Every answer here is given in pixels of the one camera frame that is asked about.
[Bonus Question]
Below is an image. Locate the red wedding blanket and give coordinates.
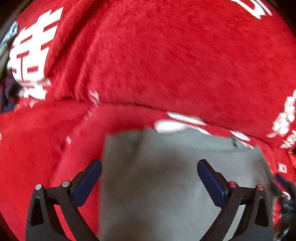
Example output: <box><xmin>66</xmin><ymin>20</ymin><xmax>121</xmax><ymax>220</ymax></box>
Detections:
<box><xmin>1</xmin><ymin>1</ymin><xmax>295</xmax><ymax>240</ymax></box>

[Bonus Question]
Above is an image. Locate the dark plaid garment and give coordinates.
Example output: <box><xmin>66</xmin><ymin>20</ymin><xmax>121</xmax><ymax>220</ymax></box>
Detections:
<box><xmin>0</xmin><ymin>70</ymin><xmax>22</xmax><ymax>114</ymax></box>

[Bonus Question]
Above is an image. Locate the grey knit sweater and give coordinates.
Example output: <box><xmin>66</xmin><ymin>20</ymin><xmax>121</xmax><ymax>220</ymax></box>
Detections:
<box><xmin>98</xmin><ymin>129</ymin><xmax>274</xmax><ymax>240</ymax></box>

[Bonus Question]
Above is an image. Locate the white grey patterned cloth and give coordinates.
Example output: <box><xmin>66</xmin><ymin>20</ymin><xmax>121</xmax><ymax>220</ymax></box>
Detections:
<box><xmin>1</xmin><ymin>21</ymin><xmax>19</xmax><ymax>72</ymax></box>

